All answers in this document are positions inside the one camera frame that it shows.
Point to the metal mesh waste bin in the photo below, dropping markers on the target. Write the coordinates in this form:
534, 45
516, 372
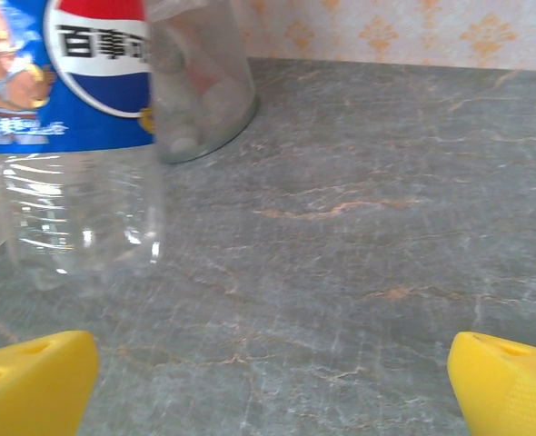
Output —
213, 91

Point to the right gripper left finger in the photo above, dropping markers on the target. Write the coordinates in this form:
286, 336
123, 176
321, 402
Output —
32, 390

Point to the blue label Pepsi bottle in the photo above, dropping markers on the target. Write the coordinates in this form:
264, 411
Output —
77, 118

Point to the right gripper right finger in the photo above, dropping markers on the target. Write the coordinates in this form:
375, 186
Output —
509, 390

